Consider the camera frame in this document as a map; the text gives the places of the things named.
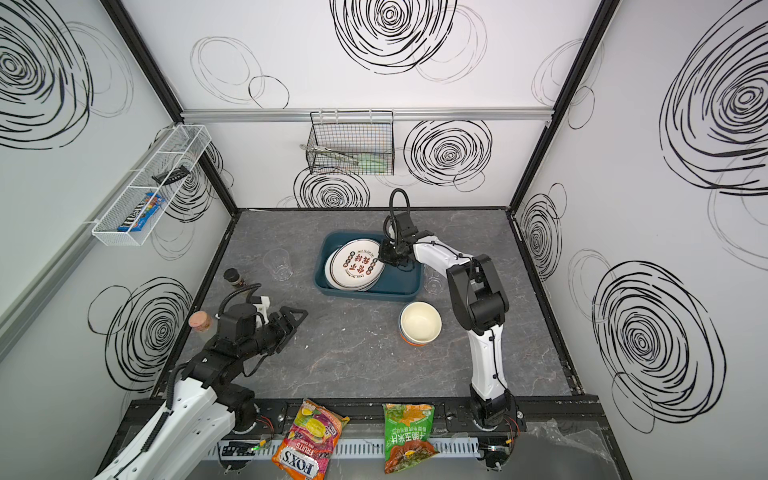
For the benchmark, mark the blue M&M's candy bag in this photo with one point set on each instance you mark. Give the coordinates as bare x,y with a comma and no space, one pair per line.
149,204

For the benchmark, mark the black remote in shelf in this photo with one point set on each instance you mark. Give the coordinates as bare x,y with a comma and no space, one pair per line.
171,176

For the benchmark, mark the Fox's fruits candy bag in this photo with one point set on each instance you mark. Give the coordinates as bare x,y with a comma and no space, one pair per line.
306,450

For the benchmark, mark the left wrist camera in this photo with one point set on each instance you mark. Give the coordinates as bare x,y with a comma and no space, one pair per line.
262,304

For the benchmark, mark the small dark spice bottle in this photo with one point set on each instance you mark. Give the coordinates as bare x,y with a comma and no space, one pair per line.
234,278

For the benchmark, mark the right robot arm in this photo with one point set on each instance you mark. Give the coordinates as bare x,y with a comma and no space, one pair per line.
478,301

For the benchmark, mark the green item in basket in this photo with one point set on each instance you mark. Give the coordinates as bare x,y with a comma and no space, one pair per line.
372,162

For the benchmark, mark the white slotted cable duct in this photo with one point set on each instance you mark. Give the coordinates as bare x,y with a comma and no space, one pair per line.
346,449

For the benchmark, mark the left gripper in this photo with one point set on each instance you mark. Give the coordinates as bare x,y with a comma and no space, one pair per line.
279,330

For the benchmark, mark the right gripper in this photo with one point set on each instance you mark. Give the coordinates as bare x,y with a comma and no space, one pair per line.
391,248

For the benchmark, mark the white plate green flower motif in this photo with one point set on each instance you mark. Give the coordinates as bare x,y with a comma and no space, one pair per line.
333,283

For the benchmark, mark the clear drinking glass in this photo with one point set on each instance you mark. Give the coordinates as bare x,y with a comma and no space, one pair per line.
278,263

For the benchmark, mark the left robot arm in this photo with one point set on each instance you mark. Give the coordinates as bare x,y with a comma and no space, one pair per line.
204,404

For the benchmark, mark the green snack bag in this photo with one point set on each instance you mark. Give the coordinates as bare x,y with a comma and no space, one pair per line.
407,435

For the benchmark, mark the black wire basket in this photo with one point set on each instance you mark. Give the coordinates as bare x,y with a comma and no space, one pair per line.
336,135

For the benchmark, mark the pink capped bottle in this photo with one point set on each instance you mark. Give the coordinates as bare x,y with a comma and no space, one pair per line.
201,322

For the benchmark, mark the white wire shelf basket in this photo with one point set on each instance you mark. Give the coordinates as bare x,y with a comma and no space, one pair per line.
179,145

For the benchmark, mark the bowls cream inside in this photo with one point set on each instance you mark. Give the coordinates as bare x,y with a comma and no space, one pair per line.
419,323

